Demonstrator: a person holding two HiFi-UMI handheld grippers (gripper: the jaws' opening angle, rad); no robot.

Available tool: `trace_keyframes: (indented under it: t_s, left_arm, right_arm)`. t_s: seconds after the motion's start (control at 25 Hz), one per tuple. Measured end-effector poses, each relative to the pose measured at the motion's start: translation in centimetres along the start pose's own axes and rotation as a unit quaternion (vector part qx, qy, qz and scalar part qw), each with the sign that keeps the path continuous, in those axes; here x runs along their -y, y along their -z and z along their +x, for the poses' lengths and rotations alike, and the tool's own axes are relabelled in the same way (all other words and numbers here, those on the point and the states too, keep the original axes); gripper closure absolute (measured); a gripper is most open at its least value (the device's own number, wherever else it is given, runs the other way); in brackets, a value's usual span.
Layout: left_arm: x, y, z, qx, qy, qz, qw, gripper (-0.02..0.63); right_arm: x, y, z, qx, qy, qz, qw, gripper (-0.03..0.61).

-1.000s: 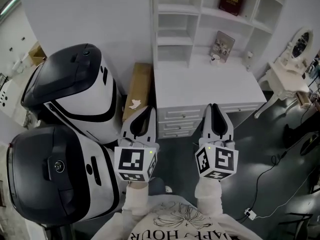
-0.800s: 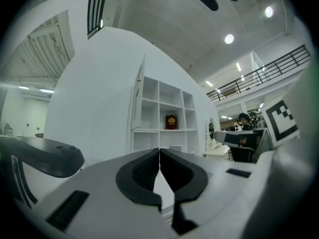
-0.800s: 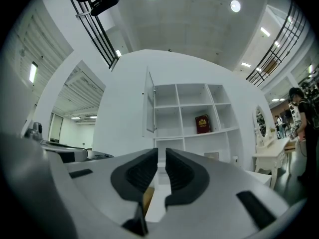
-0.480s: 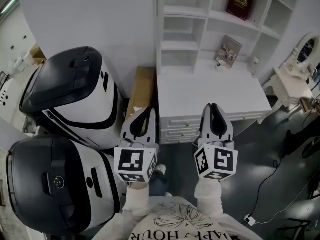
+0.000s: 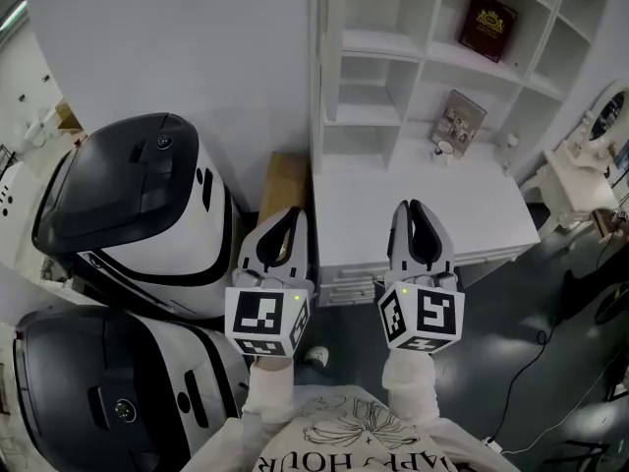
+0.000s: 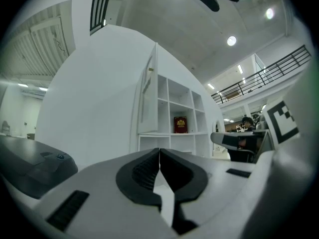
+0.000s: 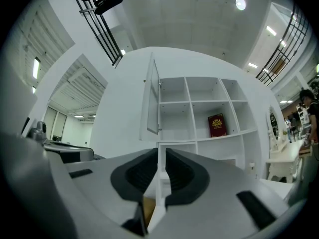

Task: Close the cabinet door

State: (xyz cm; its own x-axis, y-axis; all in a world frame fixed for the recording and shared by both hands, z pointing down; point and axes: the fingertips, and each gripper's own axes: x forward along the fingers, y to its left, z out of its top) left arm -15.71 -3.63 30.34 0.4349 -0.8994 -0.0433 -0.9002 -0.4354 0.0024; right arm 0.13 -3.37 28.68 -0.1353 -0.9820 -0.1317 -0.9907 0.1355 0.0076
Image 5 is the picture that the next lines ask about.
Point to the black floor stand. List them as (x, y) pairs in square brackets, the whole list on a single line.
[(589, 293)]

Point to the brown photo book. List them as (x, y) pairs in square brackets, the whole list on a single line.
[(462, 123)]

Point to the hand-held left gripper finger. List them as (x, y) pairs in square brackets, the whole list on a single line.
[(301, 249), (250, 244)]

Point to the white and black robot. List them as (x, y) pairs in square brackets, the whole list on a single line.
[(98, 391), (162, 224)]

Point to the white cabinet door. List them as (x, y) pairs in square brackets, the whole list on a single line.
[(316, 67)]

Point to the person's white shoe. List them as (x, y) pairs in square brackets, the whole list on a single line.
[(317, 356)]

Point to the white mug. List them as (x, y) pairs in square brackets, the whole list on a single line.
[(444, 149)]

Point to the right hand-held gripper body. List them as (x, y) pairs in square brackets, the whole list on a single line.
[(435, 315)]

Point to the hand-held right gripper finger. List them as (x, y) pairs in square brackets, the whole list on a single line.
[(399, 244), (440, 249)]

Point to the person's right forearm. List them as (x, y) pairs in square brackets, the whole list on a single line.
[(410, 384)]

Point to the small cardboard box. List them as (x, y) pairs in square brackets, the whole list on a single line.
[(69, 116)]

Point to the person's cream printed shirt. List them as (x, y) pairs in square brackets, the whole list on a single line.
[(354, 440)]

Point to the white shelf cabinet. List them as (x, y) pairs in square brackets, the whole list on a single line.
[(417, 214)]

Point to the brown cardboard box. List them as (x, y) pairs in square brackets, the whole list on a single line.
[(282, 185)]

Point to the dark red book box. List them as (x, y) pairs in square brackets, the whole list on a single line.
[(487, 26)]

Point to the white dressing table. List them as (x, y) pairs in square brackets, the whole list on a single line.
[(575, 185)]

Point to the oval white-framed mirror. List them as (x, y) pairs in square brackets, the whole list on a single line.
[(607, 113)]

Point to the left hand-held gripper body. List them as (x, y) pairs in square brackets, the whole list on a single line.
[(255, 317)]

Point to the person's left forearm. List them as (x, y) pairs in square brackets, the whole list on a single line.
[(268, 386)]

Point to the white power adapter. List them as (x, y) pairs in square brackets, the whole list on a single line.
[(492, 445)]

